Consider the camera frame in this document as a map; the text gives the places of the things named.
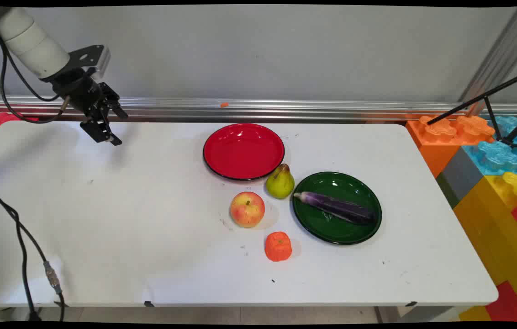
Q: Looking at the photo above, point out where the blue giant building block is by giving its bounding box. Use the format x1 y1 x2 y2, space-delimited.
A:
462 115 517 176

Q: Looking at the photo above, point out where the grey table leg frame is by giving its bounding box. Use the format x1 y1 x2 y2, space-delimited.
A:
374 306 461 323

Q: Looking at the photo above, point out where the aluminium rail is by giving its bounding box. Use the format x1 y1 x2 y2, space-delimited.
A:
0 95 517 122

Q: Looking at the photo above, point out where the black tripod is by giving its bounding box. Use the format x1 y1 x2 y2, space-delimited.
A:
427 66 517 149

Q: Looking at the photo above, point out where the red plate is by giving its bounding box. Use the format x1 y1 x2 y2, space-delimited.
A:
203 123 285 181

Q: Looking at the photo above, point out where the plain black cable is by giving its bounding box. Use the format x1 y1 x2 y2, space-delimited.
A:
0 25 69 322

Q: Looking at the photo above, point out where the slanted aluminium post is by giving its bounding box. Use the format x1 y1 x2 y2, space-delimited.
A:
459 6 517 104

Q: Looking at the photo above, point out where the black cable with metal connector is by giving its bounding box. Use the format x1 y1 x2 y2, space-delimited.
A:
0 25 65 322

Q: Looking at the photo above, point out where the grey giant building block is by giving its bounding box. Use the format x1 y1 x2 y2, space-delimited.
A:
436 146 485 209

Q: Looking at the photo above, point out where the dark green plate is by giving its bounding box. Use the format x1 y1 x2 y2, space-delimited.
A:
292 171 383 245

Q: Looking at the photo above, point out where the yellow giant building block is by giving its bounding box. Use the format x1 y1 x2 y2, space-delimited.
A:
453 171 517 322

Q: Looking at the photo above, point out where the green toy pear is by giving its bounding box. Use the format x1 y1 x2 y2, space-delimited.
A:
265 164 295 200

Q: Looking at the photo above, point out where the red yellow toy apple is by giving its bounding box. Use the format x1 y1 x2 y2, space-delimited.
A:
230 191 266 228

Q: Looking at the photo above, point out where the red giant building block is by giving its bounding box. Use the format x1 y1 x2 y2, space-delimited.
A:
485 192 517 323

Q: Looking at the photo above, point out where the orange giant building block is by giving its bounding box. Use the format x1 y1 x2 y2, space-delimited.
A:
406 115 496 179

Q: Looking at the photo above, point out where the orange toy tangerine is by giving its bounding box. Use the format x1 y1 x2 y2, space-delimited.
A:
264 231 293 262

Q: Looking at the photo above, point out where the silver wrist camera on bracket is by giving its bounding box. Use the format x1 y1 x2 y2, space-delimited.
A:
68 45 111 78

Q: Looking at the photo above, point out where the purple toy eggplant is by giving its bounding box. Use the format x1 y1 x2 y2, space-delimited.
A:
293 191 376 225

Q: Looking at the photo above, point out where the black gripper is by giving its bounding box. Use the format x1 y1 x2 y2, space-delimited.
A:
41 67 129 147

